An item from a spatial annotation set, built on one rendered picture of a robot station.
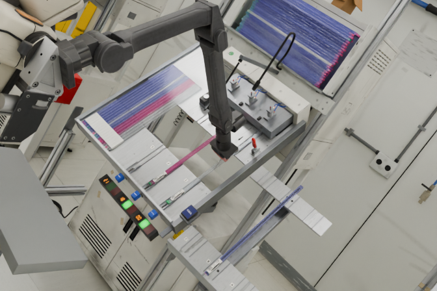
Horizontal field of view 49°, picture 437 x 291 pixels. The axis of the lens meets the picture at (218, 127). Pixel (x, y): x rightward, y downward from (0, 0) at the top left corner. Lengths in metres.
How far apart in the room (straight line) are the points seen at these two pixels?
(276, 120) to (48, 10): 1.07
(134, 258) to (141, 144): 0.60
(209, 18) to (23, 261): 0.87
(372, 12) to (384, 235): 1.56
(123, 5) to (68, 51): 1.89
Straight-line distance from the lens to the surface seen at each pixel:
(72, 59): 1.18
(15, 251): 1.54
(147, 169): 1.96
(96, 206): 2.52
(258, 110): 2.02
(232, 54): 2.22
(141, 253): 2.34
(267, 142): 2.00
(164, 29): 1.33
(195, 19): 1.40
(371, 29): 2.02
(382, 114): 3.51
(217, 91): 1.61
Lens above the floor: 1.53
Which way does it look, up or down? 14 degrees down
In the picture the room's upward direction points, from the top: 33 degrees clockwise
